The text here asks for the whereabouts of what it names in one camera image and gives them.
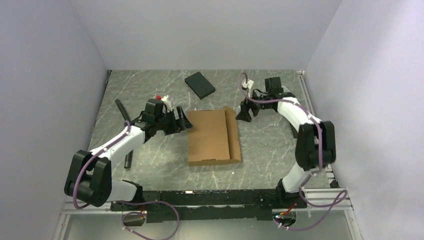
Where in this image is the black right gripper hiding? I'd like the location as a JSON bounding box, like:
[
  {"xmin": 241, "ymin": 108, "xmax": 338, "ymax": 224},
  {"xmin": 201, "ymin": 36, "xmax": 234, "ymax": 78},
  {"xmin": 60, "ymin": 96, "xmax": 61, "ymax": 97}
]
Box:
[{"xmin": 236, "ymin": 88, "xmax": 272, "ymax": 122}]

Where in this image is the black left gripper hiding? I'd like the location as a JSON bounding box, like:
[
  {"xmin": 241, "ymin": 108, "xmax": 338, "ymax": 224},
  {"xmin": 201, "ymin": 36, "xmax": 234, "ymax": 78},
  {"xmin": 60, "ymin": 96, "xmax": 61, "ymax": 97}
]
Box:
[{"xmin": 155, "ymin": 106, "xmax": 194, "ymax": 136}]

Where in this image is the brown cardboard box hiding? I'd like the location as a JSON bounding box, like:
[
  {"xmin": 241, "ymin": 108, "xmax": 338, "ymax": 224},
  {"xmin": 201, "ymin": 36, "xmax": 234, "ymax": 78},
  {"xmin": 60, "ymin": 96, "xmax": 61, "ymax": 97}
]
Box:
[{"xmin": 187, "ymin": 106, "xmax": 242, "ymax": 167}]

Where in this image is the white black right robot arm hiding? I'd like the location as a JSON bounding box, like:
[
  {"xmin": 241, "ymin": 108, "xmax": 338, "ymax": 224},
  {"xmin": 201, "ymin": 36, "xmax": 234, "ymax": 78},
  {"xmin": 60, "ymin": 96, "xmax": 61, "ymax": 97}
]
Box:
[{"xmin": 235, "ymin": 72, "xmax": 336, "ymax": 208}]

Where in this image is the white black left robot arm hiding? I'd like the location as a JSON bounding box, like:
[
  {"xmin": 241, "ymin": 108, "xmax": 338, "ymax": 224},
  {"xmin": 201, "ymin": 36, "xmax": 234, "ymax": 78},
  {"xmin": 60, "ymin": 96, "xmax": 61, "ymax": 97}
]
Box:
[{"xmin": 64, "ymin": 96, "xmax": 193, "ymax": 210}]

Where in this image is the small black box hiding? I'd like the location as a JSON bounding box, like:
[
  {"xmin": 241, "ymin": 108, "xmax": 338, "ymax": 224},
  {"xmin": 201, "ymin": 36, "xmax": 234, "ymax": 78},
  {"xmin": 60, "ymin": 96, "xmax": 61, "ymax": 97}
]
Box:
[{"xmin": 184, "ymin": 71, "xmax": 216, "ymax": 100}]

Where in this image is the black rectangular block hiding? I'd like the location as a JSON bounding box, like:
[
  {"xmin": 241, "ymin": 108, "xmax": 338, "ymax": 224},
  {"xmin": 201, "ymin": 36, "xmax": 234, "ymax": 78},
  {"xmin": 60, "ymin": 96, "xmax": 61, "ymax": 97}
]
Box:
[{"xmin": 289, "ymin": 123, "xmax": 298, "ymax": 139}]

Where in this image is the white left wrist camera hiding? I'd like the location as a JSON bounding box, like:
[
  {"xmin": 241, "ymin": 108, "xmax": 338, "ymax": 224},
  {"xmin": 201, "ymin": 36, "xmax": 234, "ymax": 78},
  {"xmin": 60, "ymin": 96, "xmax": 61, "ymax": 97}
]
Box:
[{"xmin": 155, "ymin": 95, "xmax": 173, "ymax": 112}]

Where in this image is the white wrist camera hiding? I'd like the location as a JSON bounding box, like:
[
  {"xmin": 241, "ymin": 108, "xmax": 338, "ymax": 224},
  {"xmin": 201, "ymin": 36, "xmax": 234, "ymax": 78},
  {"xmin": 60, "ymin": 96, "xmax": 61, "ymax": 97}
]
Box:
[
  {"xmin": 155, "ymin": 95, "xmax": 173, "ymax": 112},
  {"xmin": 241, "ymin": 79, "xmax": 254, "ymax": 98}
]

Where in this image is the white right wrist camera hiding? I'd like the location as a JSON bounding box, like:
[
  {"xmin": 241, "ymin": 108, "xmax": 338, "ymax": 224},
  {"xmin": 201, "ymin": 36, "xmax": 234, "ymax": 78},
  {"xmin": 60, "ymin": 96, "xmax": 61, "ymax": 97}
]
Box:
[{"xmin": 241, "ymin": 79, "xmax": 254, "ymax": 98}]

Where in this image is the black rubber hose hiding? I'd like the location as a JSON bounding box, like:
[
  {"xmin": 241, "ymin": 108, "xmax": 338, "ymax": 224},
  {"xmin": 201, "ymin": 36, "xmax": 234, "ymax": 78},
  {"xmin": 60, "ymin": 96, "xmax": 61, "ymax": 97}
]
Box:
[{"xmin": 114, "ymin": 99, "xmax": 135, "ymax": 170}]

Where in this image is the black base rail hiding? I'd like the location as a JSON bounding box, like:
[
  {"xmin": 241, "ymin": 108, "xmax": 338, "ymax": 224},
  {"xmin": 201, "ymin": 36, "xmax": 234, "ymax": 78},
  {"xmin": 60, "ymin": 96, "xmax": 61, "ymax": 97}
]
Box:
[{"xmin": 110, "ymin": 186, "xmax": 307, "ymax": 223}]

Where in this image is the aluminium frame rail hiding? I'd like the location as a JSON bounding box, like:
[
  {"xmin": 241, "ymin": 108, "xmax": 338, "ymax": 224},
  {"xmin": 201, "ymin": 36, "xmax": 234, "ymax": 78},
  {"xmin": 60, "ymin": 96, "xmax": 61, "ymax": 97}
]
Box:
[{"xmin": 62, "ymin": 188, "xmax": 351, "ymax": 215}]

